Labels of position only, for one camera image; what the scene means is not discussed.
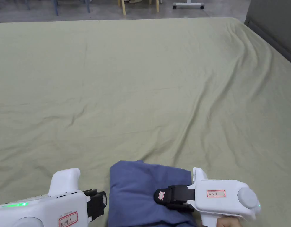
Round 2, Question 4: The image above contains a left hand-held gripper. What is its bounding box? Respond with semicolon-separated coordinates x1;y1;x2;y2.
0;168;108;227

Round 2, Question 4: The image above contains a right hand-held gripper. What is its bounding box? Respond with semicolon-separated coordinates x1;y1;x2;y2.
153;167;261;227

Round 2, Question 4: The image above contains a dark blue garment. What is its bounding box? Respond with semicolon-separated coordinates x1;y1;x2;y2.
107;160;198;227

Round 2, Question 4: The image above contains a person's right hand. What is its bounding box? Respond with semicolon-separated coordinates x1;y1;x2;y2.
216;217;242;227

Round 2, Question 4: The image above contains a bed with pale green sheet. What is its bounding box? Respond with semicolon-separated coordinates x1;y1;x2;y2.
0;17;291;227

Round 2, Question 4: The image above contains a wooden chair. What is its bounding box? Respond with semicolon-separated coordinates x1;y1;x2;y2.
118;0;160;16

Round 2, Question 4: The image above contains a white wheeled stand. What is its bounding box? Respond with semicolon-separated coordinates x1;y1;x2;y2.
172;0;205;10

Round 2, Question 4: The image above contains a grey headboard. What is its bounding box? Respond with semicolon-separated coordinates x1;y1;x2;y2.
244;0;291;68

